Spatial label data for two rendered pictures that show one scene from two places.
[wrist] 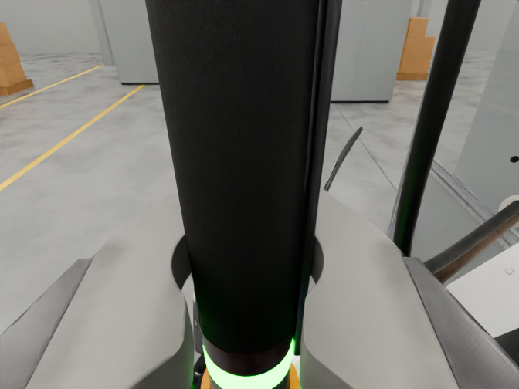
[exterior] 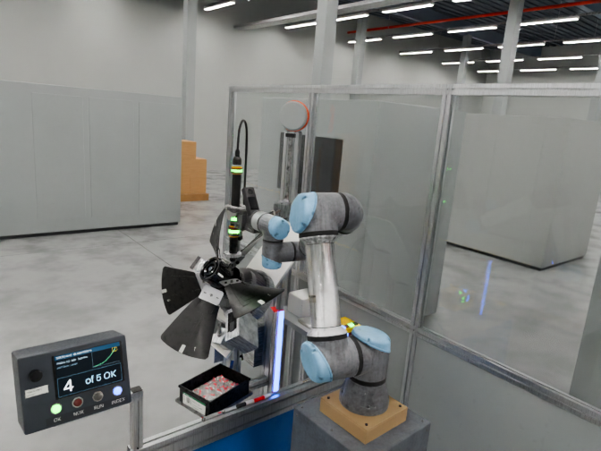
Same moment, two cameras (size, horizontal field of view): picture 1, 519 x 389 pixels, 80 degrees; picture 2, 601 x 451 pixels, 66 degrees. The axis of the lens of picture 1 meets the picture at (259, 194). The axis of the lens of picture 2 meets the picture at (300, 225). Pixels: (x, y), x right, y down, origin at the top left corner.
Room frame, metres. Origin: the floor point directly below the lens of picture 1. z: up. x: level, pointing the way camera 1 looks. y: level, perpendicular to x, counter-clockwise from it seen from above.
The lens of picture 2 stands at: (-1.51, 0.99, 1.87)
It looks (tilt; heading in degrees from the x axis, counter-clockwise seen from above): 13 degrees down; 320
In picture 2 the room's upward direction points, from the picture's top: 5 degrees clockwise
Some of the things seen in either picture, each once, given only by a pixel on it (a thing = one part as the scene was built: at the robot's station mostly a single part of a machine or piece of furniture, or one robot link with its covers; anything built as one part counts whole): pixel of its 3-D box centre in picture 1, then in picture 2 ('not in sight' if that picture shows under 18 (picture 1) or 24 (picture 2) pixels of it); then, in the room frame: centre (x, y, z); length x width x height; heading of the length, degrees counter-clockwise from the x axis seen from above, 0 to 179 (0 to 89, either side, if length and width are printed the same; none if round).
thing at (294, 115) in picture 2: not in sight; (294, 115); (0.48, -0.59, 1.88); 0.17 x 0.15 x 0.16; 0
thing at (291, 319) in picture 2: not in sight; (308, 319); (0.18, -0.55, 0.85); 0.36 x 0.24 x 0.03; 0
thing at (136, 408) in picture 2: not in sight; (136, 418); (-0.28, 0.54, 0.96); 0.03 x 0.03 x 0.20; 0
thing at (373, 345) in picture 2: not in sight; (368, 351); (-0.69, -0.01, 1.21); 0.13 x 0.12 x 0.14; 76
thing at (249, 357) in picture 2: not in sight; (261, 341); (0.29, -0.33, 0.73); 0.15 x 0.09 x 0.22; 90
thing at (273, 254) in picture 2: not in sight; (275, 252); (-0.20, -0.01, 1.38); 0.11 x 0.08 x 0.11; 76
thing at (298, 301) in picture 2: not in sight; (305, 301); (0.26, -0.58, 0.92); 0.17 x 0.16 x 0.11; 90
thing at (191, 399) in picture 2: not in sight; (215, 389); (-0.12, 0.18, 0.85); 0.22 x 0.17 x 0.07; 106
